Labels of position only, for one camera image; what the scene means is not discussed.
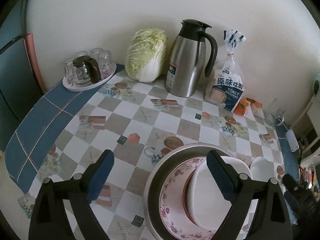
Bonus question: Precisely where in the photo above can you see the white power adapter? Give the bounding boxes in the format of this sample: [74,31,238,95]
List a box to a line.
[286,129,300,152]

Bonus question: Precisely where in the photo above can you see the large stainless steel basin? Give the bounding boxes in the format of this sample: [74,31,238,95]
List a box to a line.
[143,143,253,240]

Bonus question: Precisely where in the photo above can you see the white square bowl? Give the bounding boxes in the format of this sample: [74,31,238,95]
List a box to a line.
[186,155,253,233]

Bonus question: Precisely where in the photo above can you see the tall clear drinking glass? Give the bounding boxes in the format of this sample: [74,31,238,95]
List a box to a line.
[265,99,278,124]

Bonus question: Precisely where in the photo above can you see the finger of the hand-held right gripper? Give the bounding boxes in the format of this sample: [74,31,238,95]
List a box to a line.
[284,191,299,213]
[282,174,304,195]

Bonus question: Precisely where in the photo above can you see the napa cabbage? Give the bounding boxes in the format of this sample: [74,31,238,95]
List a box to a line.
[124,28,168,83]

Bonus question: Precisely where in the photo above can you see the pink board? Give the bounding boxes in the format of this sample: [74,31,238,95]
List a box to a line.
[24,32,47,93]

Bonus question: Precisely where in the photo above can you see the blue cabinet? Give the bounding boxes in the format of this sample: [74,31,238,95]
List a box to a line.
[0,0,45,153]

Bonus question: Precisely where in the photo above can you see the small white bowl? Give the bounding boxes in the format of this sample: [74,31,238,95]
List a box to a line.
[250,156,275,183]

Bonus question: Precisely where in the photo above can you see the clear wine glass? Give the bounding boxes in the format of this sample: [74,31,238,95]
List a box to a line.
[271,109,287,127]

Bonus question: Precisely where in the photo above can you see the bag of toast bread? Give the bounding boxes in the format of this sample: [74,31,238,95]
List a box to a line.
[205,29,247,112]

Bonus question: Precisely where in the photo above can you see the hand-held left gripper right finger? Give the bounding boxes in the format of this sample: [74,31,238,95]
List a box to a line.
[206,149,293,240]

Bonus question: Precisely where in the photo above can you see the stainless steel thermos jug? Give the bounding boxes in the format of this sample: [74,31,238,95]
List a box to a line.
[164,19,218,98]

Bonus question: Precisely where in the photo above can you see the round pink floral plate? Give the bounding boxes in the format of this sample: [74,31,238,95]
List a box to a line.
[159,156,225,240]

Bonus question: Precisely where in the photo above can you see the white oval tray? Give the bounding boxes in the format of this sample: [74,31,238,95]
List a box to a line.
[62,62,117,92]

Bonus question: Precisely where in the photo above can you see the glass pitcher with dark lid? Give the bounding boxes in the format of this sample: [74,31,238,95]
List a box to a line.
[72,56,102,85]

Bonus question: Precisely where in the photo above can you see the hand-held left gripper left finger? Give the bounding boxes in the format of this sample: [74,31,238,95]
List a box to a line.
[28,149,115,240]

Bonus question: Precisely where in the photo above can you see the red fruit print bowl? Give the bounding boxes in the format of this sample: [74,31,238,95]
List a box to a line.
[183,167,200,227]

